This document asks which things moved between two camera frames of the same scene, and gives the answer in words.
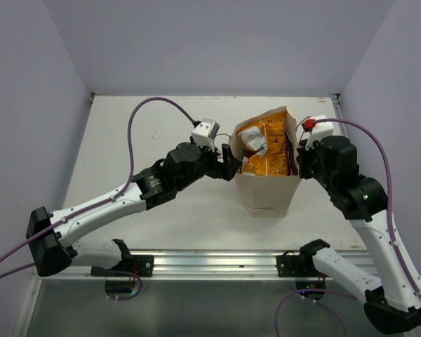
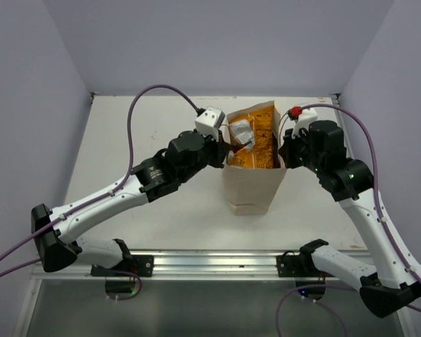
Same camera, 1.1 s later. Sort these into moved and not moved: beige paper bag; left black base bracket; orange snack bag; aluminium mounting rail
Moved: beige paper bag; orange snack bag
Not moved: aluminium mounting rail; left black base bracket
